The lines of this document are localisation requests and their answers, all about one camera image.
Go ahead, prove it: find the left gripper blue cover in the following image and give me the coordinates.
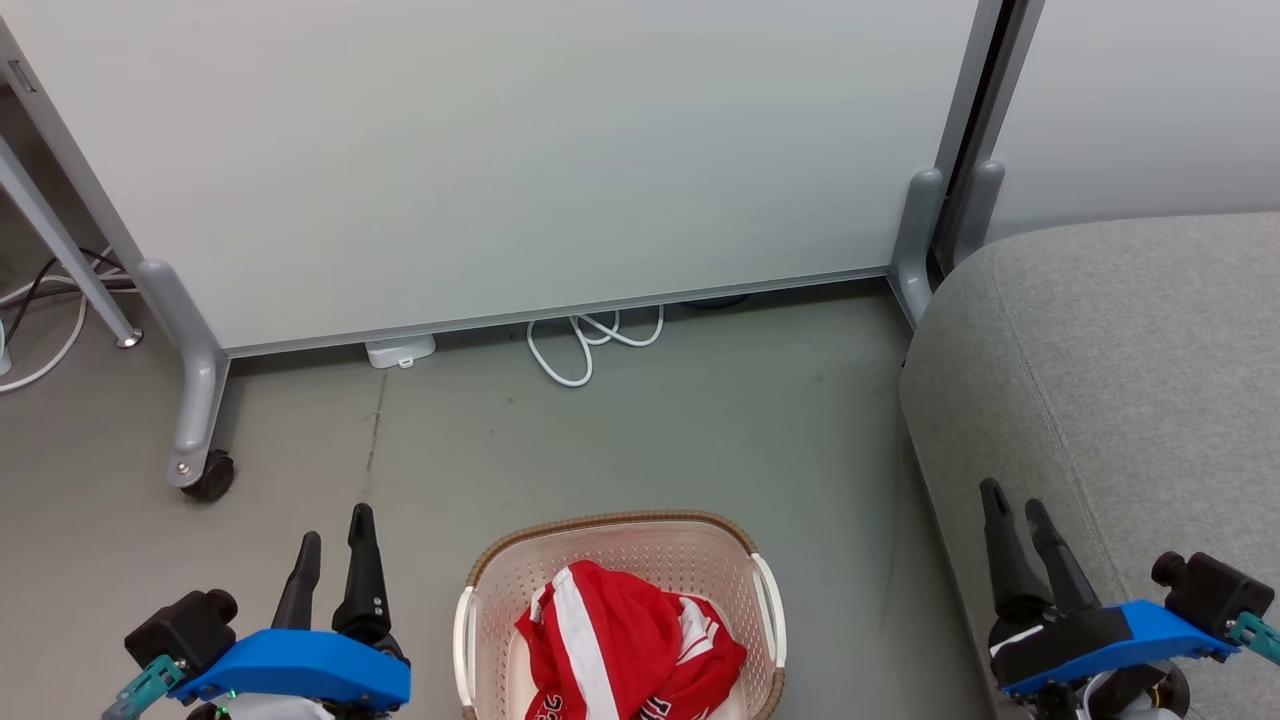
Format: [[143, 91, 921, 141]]
[[170, 503, 412, 713]]

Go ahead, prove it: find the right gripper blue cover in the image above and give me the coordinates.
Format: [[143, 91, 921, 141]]
[[979, 478, 1241, 699]]

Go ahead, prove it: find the red and white garment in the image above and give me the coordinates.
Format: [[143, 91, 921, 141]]
[[515, 560, 691, 720]]

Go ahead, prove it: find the grey fabric sofa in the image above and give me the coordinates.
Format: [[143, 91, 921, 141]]
[[898, 212, 1280, 720]]

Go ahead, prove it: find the black caster wheel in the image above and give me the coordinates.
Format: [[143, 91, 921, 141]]
[[182, 449, 237, 503]]

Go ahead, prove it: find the grey partition foot with caster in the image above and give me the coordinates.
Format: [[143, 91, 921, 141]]
[[136, 258, 233, 491]]

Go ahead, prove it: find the white power adapter box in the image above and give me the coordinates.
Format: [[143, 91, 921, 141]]
[[364, 334, 438, 372]]

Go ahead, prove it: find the cream perforated laundry basket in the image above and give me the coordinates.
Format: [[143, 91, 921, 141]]
[[453, 510, 788, 720]]

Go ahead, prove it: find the grey metal table leg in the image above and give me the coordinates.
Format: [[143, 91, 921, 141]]
[[0, 138, 143, 350]]

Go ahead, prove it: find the large white partition panel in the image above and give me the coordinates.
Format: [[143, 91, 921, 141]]
[[0, 0, 1006, 359]]

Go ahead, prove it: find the narrow white partition panel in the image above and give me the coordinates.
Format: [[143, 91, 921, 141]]
[[962, 0, 1280, 246]]

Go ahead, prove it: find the coiled white cable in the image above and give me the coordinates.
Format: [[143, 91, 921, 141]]
[[527, 305, 666, 389]]

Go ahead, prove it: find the long white floor cable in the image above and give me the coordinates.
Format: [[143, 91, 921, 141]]
[[0, 270, 93, 394]]

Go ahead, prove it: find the black floor cable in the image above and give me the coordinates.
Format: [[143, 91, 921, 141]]
[[4, 247, 126, 323]]

